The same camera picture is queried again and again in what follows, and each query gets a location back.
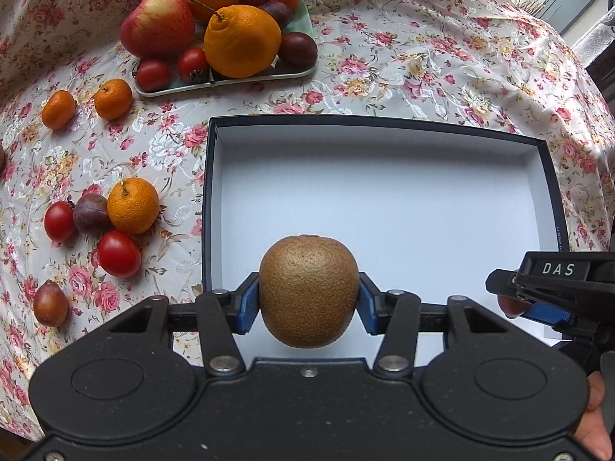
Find large brown kiwi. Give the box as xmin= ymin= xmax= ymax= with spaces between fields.
xmin=259 ymin=235 xmax=360 ymax=348

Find red brown plum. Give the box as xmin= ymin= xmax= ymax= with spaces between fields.
xmin=497 ymin=295 xmax=532 ymax=318

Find person's right hand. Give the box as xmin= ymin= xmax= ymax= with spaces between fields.
xmin=574 ymin=371 xmax=613 ymax=461

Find black white-lined box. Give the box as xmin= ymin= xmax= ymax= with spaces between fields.
xmin=200 ymin=113 xmax=570 ymax=368

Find tomato right of cluster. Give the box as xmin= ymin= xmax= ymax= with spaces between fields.
xmin=97 ymin=230 xmax=142 ymax=278

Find tomato of cluster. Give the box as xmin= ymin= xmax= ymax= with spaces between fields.
xmin=44 ymin=201 xmax=76 ymax=242
xmin=97 ymin=230 xmax=142 ymax=278

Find orange with stem on cloth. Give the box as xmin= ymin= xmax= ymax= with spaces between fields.
xmin=107 ymin=177 xmax=160 ymax=235

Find purple plum in cluster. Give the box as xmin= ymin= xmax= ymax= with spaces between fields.
xmin=73 ymin=194 xmax=111 ymax=233

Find red plum near kiwi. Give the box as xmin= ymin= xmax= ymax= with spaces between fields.
xmin=33 ymin=280 xmax=69 ymax=328

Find floral tablecloth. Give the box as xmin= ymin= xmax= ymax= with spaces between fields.
xmin=1 ymin=0 xmax=614 ymax=439

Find tomato left of cluster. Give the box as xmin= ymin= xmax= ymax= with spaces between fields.
xmin=44 ymin=201 xmax=76 ymax=242

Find tomato tray left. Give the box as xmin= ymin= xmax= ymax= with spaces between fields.
xmin=136 ymin=60 xmax=172 ymax=93

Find tomato tray middle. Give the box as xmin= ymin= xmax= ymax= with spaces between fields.
xmin=177 ymin=48 xmax=209 ymax=85

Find large knobbed orange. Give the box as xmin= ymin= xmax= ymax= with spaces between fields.
xmin=188 ymin=0 xmax=281 ymax=79

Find dark plum tray right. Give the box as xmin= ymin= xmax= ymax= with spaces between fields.
xmin=277 ymin=31 xmax=318 ymax=71

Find red yellow apple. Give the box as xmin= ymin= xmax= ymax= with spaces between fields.
xmin=120 ymin=0 xmax=195 ymax=60

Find pale green tray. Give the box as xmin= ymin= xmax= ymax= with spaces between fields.
xmin=131 ymin=0 xmax=317 ymax=98

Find purple plum tray rear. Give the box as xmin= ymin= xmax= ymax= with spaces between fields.
xmin=259 ymin=1 xmax=294 ymax=30

